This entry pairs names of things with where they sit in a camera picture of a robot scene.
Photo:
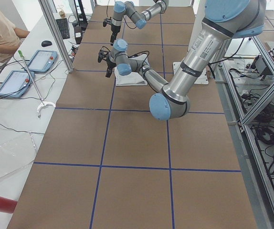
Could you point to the aluminium frame post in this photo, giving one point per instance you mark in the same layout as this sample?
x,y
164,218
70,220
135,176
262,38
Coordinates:
x,y
49,16

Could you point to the black box with label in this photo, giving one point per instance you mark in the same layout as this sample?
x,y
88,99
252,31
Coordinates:
x,y
78,34

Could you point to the black power adapter box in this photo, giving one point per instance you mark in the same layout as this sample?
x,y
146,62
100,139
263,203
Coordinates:
x,y
262,68

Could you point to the near teach pendant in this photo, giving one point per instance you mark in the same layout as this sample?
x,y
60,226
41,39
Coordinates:
x,y
15,85

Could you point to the clear plastic bag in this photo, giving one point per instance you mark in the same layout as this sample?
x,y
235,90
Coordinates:
x,y
16,155

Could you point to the metal reacher grabber tool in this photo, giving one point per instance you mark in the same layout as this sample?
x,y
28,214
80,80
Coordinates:
x,y
43,103

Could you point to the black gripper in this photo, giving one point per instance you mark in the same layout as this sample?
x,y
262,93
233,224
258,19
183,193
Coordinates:
x,y
113,30
110,64

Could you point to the teach pendant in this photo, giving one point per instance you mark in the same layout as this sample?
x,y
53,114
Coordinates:
x,y
15,85
42,61

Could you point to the black computer mouse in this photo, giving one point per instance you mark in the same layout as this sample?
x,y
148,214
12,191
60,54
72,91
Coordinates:
x,y
46,43

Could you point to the far teach pendant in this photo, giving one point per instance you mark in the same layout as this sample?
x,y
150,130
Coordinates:
x,y
42,61

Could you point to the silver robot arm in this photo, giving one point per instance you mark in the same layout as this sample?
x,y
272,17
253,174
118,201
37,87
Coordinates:
x,y
223,20
122,9

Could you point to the grey cartoon print t-shirt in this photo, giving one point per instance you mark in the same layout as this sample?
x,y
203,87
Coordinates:
x,y
133,79

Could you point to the black keyboard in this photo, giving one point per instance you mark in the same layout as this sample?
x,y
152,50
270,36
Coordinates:
x,y
63,27

